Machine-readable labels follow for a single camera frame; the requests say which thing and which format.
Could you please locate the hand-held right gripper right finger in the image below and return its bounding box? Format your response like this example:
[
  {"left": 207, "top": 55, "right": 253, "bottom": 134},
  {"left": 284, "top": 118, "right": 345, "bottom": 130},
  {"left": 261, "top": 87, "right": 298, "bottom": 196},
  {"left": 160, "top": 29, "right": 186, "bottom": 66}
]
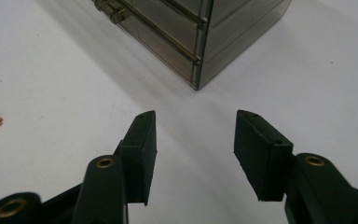
[{"left": 233, "top": 109, "right": 295, "bottom": 203}]

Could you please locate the smoky clear drawer box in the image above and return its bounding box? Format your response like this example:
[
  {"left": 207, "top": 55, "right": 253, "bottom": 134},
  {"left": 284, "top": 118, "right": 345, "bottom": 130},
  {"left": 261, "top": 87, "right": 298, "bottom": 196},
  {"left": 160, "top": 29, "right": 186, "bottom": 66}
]
[{"left": 91, "top": 0, "right": 293, "bottom": 91}]

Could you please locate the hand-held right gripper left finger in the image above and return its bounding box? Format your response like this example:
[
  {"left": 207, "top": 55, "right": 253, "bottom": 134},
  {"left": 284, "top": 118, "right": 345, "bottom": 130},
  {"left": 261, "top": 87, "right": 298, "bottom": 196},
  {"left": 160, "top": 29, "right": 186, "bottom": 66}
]
[{"left": 114, "top": 110, "right": 158, "bottom": 206}]

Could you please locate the white table cover sheet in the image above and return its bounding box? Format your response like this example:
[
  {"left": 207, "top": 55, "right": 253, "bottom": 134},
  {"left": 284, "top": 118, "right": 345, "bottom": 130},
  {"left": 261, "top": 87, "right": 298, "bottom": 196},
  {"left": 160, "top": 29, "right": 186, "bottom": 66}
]
[{"left": 0, "top": 0, "right": 358, "bottom": 224}]

